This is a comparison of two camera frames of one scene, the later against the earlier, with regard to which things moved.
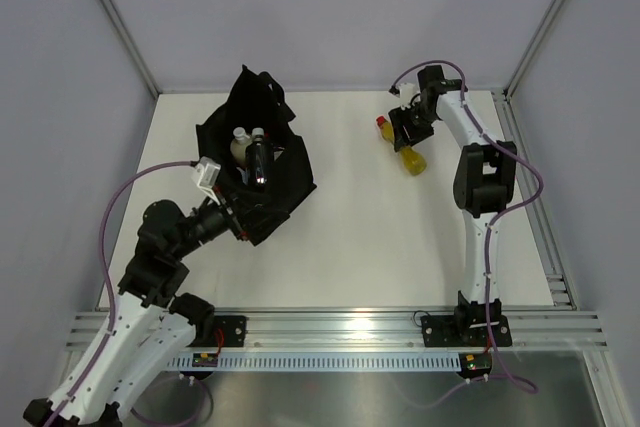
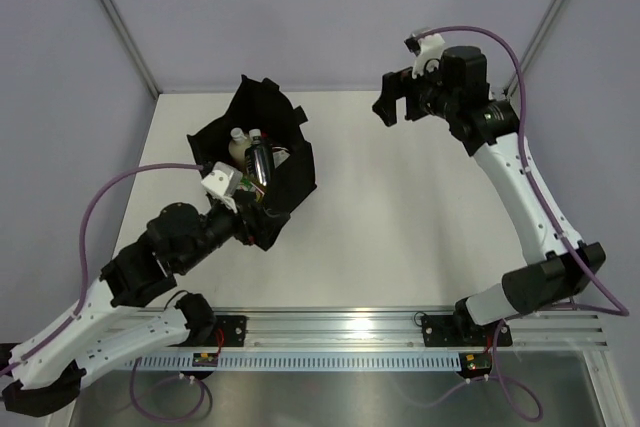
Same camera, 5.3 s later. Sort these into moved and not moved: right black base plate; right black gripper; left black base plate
Moved: right black gripper
Not moved: left black base plate; right black base plate
